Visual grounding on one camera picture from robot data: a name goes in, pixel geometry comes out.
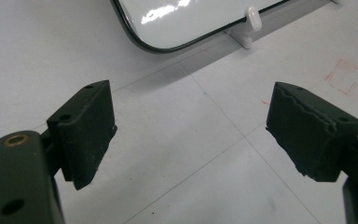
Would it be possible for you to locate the white whiteboard with black frame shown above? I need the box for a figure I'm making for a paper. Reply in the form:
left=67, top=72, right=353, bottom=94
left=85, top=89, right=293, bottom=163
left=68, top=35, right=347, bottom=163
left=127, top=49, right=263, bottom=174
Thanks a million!
left=110, top=0, right=293, bottom=54

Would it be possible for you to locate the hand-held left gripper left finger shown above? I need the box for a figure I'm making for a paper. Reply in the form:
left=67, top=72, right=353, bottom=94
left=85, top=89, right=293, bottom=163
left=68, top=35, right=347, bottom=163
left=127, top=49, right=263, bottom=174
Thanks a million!
left=46, top=79, right=118, bottom=190

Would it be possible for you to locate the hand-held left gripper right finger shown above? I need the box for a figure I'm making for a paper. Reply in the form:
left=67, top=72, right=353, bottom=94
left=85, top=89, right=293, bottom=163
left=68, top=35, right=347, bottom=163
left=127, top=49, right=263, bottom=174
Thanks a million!
left=265, top=81, right=358, bottom=183

